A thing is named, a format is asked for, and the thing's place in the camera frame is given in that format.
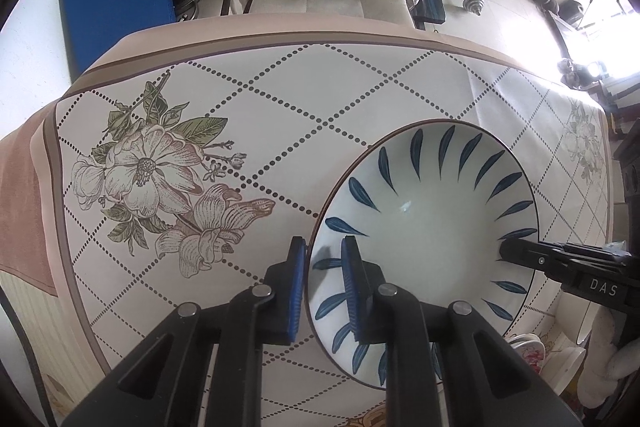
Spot white plate blue leaf pattern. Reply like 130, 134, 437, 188
307, 119, 539, 389

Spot white plate pink flowers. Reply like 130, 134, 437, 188
508, 334, 547, 374

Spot white bowl dark rim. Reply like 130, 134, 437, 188
540, 338, 586, 395

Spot beige striped placemat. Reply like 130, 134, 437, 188
1, 272, 105, 426

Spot patterned tablecloth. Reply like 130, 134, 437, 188
1, 15, 612, 426

